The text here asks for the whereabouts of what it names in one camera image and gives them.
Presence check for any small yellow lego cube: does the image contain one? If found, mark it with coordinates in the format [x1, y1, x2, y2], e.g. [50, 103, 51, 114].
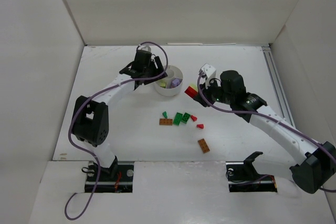
[158, 81, 167, 89]

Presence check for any purple lego brick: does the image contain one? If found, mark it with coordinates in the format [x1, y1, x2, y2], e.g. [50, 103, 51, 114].
[170, 78, 182, 89]

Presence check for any yellow and red lego stack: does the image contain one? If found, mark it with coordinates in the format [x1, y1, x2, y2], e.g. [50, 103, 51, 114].
[184, 84, 198, 99]

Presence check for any red sloped lego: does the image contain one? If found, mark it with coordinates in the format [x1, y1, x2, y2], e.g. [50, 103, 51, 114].
[196, 124, 204, 129]
[191, 115, 197, 122]

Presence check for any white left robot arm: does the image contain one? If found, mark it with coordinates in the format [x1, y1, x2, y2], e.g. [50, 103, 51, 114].
[68, 46, 167, 178]

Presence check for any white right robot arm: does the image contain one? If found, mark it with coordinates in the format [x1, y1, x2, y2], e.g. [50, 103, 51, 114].
[194, 67, 335, 194]

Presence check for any white round divided container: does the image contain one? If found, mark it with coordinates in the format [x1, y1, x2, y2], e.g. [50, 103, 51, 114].
[154, 65, 183, 97]

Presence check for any small green lego piece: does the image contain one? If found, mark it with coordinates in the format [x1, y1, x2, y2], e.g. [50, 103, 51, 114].
[162, 111, 167, 119]

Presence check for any green lego brick right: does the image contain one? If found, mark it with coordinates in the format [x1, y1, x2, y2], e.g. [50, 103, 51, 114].
[181, 113, 191, 124]

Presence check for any green lego brick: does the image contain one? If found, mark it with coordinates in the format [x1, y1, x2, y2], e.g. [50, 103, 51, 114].
[173, 112, 183, 126]
[181, 113, 191, 124]

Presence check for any green lego brick left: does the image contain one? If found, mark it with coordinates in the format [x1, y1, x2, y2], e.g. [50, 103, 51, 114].
[173, 112, 183, 126]

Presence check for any brown flat lego brick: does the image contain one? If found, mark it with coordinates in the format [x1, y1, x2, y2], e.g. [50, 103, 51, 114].
[159, 118, 173, 126]

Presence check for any brown lego brick lower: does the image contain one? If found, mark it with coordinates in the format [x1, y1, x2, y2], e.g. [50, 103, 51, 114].
[197, 138, 210, 154]

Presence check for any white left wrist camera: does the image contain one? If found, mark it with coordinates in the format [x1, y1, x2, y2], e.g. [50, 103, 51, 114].
[137, 45, 152, 52]

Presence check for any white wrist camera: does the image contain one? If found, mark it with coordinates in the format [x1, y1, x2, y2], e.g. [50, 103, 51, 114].
[137, 45, 152, 52]
[199, 63, 216, 88]

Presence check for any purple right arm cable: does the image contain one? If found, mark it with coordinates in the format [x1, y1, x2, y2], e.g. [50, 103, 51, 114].
[196, 73, 336, 192]

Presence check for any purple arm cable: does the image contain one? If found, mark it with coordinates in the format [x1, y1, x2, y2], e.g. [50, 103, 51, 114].
[64, 41, 169, 220]
[196, 73, 336, 192]

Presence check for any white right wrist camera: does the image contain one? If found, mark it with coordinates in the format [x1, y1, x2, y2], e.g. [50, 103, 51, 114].
[199, 63, 216, 88]

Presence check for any aluminium rail right side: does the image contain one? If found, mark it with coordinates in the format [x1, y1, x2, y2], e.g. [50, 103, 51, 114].
[261, 46, 295, 126]

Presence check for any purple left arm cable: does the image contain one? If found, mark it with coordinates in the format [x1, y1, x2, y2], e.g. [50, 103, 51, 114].
[64, 41, 169, 220]

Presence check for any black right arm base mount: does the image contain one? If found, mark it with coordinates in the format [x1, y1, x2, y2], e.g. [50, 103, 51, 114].
[225, 152, 278, 193]

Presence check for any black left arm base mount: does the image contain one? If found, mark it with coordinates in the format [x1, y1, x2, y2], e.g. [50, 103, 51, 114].
[81, 162, 134, 193]

